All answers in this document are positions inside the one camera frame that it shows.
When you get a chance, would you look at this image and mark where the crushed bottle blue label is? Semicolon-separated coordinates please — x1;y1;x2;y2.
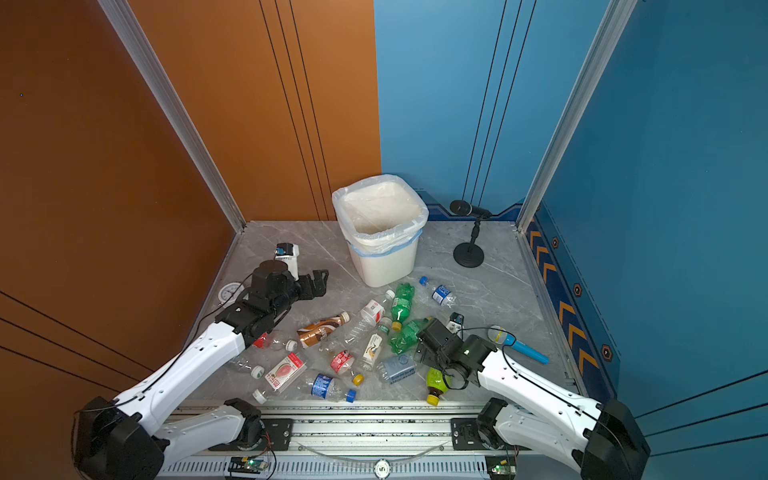
301;373;357;403

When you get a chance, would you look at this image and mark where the green sprite bottle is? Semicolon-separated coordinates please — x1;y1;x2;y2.
389;317;431;355
391;283;415;332

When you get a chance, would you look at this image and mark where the clear bottle blue pepsi label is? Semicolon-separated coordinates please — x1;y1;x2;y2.
419;276;457;307

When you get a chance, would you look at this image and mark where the clear water bottle blue cap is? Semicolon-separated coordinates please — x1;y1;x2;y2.
377;354;416;384

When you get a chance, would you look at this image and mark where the blue handheld microphone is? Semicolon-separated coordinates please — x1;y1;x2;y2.
487;325;550;365

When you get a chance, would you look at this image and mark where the aluminium frame post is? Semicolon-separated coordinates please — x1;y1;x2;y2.
516;0;638;234
98;0;246;234

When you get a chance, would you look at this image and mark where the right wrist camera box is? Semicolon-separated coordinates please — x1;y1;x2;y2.
447;312;465;334

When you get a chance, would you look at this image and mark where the yellow green drink bottle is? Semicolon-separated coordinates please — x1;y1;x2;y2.
426;368;449;407

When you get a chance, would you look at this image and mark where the white green label tea bottle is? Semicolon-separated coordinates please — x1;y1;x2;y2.
359;317;392;372

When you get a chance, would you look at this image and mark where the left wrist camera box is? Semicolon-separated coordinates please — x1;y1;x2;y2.
274;242;299;280

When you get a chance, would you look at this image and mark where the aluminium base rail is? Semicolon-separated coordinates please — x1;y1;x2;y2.
107;398;625;480

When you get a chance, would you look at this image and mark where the white ribbed trash bin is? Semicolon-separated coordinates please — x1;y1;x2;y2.
331;174;430;289

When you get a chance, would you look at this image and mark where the crushed bottle red label yellow cap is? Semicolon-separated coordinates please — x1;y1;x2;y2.
330;349;365;387

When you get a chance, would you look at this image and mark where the aluminium frame post right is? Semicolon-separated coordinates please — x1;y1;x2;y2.
516;0;638;234

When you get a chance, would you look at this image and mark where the brown coffee drink bottle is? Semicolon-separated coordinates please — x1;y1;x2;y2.
296;311;350;349

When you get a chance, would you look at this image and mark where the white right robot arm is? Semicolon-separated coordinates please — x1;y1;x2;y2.
416;319;651;479

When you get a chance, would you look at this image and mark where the black microphone desk stand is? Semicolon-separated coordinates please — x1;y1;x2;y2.
450;200;492;268

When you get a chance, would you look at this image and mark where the pink white label bottle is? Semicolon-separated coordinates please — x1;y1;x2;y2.
251;352;307;404

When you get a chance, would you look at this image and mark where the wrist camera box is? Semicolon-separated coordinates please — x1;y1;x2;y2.
274;242;299;280
447;312;465;334

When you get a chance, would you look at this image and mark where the aluminium frame post left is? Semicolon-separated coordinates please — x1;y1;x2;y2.
98;0;246;234

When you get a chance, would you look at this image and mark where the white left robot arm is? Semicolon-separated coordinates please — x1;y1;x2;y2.
71;260;329;479

